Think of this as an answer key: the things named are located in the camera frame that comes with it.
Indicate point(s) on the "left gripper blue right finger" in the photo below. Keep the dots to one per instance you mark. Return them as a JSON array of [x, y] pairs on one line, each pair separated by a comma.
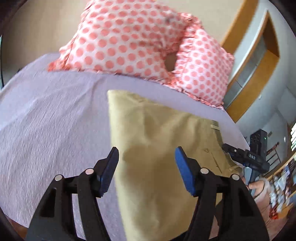
[[241, 218]]

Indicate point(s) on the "khaki pants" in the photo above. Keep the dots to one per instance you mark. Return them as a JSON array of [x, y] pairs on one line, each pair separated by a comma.
[[153, 200]]

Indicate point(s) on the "person right hand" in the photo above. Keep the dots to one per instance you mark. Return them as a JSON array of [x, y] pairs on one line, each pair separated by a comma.
[[256, 187]]

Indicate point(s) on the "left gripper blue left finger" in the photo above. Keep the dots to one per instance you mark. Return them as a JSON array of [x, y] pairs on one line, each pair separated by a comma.
[[54, 218]]

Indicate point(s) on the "right polka dot pillow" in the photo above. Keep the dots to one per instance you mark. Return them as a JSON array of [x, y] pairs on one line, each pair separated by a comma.
[[202, 67]]

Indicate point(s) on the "left polka dot pillow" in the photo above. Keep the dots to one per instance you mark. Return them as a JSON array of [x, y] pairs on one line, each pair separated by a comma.
[[124, 37]]

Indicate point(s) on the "wooden chair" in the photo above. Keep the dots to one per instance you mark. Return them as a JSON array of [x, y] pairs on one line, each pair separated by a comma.
[[272, 157]]

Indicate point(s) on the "lavender bed sheet mattress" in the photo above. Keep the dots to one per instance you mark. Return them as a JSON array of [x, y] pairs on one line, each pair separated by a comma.
[[58, 123]]

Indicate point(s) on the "black electronic device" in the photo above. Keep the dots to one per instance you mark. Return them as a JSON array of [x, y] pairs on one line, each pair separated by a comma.
[[258, 143]]

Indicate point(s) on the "polka dot pillow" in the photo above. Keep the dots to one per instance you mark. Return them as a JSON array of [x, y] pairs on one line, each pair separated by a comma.
[[124, 37], [202, 67]]

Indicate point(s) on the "wooden framed glass door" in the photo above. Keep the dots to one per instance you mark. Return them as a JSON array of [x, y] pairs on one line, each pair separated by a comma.
[[254, 43]]

